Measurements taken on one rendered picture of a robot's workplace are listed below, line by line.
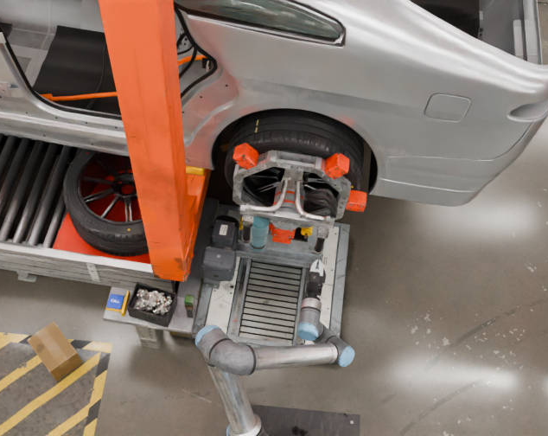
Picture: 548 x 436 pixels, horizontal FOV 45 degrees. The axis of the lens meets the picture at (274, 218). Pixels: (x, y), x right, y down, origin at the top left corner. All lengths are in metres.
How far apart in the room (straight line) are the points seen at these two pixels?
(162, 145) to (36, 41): 1.73
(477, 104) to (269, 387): 1.83
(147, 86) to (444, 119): 1.31
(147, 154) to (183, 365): 1.60
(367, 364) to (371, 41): 1.87
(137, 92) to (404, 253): 2.38
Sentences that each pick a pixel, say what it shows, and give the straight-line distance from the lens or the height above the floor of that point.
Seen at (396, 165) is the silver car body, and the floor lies 1.03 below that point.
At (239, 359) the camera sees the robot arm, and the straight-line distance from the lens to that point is 2.53.
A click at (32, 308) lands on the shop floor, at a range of 3.88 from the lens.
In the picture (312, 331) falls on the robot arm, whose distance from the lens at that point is 2.85.
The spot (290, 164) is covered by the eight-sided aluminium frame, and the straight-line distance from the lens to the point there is 2.87.
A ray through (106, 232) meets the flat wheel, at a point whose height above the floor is 0.50.
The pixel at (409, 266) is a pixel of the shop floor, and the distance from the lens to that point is 4.01.
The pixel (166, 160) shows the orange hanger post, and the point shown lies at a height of 1.56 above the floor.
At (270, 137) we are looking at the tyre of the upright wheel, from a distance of 2.90.
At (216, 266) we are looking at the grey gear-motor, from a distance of 3.40.
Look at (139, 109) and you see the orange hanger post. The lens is 2.13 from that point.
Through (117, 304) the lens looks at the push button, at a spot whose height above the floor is 0.48.
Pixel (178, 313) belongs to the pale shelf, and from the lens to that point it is 3.25.
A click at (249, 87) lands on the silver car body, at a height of 1.40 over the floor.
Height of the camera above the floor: 3.47
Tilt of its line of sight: 60 degrees down
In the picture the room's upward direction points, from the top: 9 degrees clockwise
